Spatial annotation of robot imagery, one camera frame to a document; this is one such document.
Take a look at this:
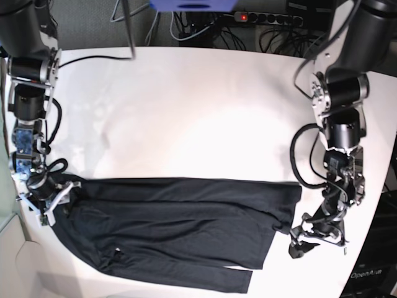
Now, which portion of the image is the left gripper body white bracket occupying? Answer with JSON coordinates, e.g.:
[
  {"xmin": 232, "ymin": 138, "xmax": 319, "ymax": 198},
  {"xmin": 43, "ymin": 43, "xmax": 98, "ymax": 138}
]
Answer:
[{"xmin": 290, "ymin": 213, "xmax": 348, "ymax": 247}]

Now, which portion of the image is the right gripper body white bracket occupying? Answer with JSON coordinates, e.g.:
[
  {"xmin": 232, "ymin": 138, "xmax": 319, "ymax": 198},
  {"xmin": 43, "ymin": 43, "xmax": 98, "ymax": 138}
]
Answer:
[{"xmin": 17, "ymin": 175, "xmax": 81, "ymax": 227}]

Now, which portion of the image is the dark navy long-sleeve shirt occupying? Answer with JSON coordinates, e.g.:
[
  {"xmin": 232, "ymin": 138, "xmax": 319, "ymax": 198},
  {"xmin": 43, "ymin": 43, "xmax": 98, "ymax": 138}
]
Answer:
[{"xmin": 52, "ymin": 178, "xmax": 302, "ymax": 294}]

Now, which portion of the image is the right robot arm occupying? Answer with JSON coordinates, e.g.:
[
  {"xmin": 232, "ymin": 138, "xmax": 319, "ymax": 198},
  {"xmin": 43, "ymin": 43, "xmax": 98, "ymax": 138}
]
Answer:
[{"xmin": 1, "ymin": 1, "xmax": 81, "ymax": 226}]

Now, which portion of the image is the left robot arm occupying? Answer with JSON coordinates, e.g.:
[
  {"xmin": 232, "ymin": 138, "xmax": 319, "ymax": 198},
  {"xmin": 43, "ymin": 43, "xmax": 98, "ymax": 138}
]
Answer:
[{"xmin": 288, "ymin": 1, "xmax": 396, "ymax": 259}]

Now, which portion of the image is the black OpenArm case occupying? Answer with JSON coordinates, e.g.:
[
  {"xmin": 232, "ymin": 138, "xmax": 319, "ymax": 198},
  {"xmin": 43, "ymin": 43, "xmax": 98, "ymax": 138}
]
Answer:
[{"xmin": 341, "ymin": 191, "xmax": 396, "ymax": 297}]

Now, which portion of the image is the blue box at top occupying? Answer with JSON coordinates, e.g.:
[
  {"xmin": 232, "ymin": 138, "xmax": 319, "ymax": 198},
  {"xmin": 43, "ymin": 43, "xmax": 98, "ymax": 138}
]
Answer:
[{"xmin": 150, "ymin": 0, "xmax": 237, "ymax": 12}]

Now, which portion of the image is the grey cable on floor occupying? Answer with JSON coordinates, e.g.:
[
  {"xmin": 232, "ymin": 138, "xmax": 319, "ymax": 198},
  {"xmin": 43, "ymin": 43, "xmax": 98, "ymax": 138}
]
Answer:
[{"xmin": 144, "ymin": 12, "xmax": 162, "ymax": 45}]

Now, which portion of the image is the black adapter box with cables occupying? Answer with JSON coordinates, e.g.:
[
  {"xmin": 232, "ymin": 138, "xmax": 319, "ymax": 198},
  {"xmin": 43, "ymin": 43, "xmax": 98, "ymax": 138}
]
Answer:
[{"xmin": 177, "ymin": 30, "xmax": 214, "ymax": 48}]

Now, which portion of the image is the black power strip red switch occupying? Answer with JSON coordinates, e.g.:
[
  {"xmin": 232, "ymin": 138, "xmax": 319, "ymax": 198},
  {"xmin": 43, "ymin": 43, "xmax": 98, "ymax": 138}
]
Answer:
[{"xmin": 232, "ymin": 11, "xmax": 304, "ymax": 27}]

